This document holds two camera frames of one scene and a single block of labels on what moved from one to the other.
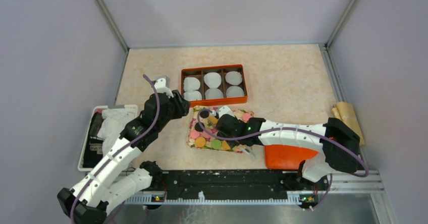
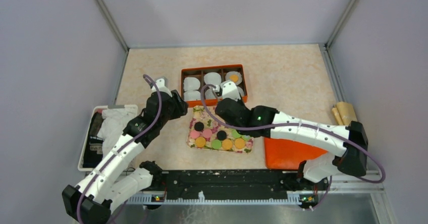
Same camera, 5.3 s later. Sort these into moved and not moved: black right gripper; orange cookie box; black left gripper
Moved: black right gripper
Not moved: black left gripper; orange cookie box
